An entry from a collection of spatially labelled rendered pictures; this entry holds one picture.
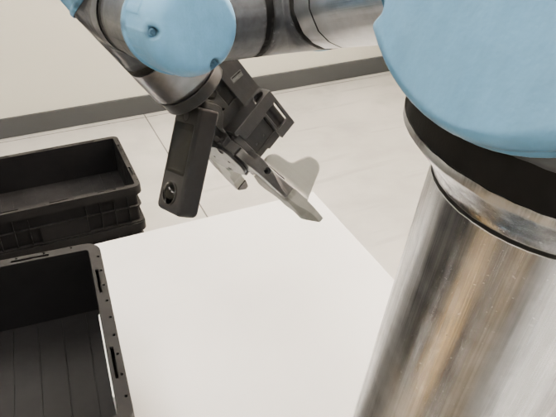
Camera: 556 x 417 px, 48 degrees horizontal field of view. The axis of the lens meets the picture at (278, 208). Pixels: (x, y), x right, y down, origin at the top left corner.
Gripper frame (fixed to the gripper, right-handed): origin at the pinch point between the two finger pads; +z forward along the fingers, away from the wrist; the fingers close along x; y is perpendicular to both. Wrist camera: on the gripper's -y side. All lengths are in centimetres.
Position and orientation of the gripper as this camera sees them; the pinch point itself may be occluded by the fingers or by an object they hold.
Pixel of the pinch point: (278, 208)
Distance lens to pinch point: 76.3
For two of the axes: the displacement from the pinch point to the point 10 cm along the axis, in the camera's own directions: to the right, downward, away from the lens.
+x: -6.0, -2.7, 7.5
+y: 6.0, -7.7, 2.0
